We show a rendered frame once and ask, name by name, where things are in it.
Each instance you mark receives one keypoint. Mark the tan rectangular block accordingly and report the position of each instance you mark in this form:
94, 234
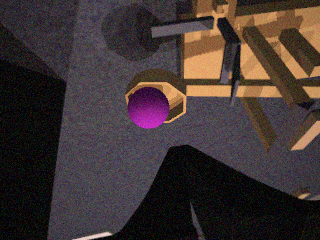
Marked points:
306, 132
301, 193

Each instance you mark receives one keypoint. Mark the purple ball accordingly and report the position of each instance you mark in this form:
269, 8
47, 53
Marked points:
148, 107

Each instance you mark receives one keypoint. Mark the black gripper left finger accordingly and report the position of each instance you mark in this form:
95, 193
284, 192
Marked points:
165, 213

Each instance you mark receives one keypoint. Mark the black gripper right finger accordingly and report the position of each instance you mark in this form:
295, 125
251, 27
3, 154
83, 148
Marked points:
232, 206

